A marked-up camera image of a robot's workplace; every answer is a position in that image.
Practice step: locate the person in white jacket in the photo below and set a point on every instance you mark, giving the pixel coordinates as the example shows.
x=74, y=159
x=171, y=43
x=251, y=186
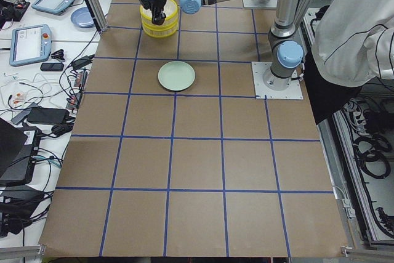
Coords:
x=353, y=44

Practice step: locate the black laptop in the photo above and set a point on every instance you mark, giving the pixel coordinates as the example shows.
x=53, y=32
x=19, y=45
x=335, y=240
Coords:
x=19, y=146

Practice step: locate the near teach pendant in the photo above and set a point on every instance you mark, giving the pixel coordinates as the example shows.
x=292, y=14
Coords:
x=30, y=44

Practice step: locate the blue plate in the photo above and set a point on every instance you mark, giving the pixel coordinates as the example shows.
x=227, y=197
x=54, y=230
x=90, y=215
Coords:
x=82, y=18

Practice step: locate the light green plate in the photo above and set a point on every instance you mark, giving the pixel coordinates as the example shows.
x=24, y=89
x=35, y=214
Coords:
x=176, y=76

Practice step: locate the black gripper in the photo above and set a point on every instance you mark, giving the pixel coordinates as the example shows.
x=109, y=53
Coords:
x=157, y=2

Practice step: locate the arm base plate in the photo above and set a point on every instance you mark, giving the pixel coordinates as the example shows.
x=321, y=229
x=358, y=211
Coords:
x=260, y=4
x=268, y=86

